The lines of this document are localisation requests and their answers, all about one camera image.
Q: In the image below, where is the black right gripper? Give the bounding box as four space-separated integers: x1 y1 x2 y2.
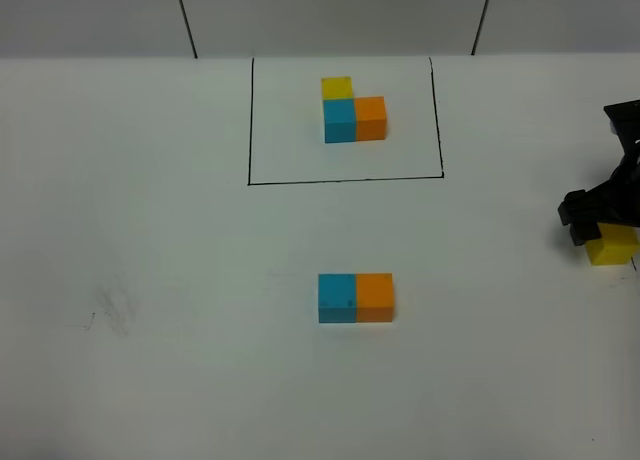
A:
558 100 639 246

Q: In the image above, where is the orange template block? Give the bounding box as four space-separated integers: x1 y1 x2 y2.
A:
354 96 388 141

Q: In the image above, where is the blue template block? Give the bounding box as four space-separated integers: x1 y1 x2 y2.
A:
323 98 356 143

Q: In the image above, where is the yellow template block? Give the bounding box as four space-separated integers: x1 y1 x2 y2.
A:
321 76 354 100

